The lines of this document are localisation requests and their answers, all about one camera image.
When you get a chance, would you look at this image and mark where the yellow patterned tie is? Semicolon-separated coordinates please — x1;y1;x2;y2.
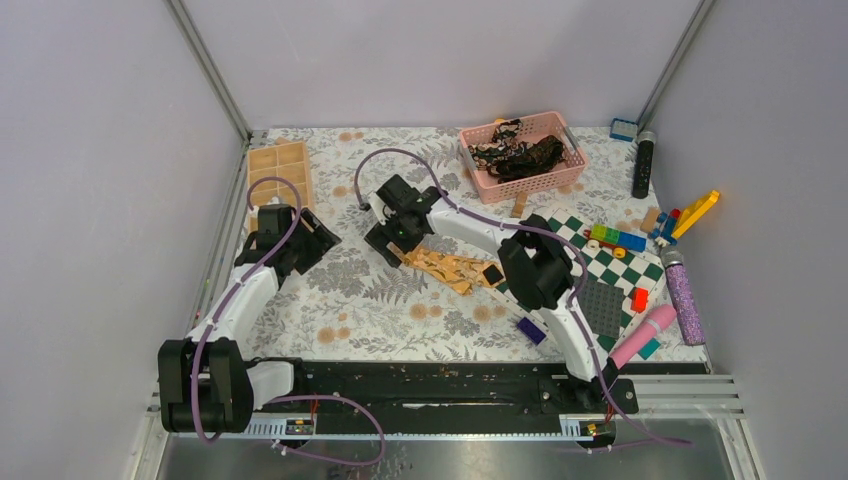
400;247;505;296

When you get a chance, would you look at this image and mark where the wooden compartment tray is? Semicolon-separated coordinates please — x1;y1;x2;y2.
245;140;315;231

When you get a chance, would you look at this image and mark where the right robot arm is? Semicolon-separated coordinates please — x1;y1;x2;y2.
359;175;619;412

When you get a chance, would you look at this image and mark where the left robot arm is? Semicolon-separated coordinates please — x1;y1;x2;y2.
157;204;340;438

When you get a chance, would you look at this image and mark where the floral table cloth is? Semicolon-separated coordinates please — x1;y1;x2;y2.
225;126;704;364

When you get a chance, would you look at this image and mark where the curved wooden block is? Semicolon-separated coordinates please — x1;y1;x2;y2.
510;192;528;219

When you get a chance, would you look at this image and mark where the black floral tie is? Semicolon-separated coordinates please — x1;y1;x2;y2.
469;119;565;183

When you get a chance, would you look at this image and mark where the purple lego brick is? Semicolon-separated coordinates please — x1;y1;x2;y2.
516;318;547;346

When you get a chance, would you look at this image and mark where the colourful lego brick pile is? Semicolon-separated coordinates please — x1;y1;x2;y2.
582;207;682;258

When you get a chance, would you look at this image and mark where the dark grey lego plate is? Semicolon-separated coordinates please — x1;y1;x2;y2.
578;278;625;339

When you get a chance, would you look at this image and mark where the blue white lego brick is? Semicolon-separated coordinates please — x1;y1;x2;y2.
609;118;639;142

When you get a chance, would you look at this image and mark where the green white chessboard mat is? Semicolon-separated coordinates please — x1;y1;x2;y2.
474;208;667;359

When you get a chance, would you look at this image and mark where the red lego brick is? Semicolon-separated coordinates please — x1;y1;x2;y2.
631;287;649;313

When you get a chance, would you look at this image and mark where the pink marker pen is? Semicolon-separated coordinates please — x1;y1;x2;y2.
609;305;677;369

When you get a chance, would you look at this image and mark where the purple glitter tube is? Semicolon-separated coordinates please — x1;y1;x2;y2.
660;246;706;346

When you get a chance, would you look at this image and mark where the teal small block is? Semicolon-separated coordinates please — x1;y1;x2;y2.
638;339;661;360

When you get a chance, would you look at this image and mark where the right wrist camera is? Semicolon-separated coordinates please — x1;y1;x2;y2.
360;191;395;225

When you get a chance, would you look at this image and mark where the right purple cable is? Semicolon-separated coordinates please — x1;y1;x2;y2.
352;148;694;453

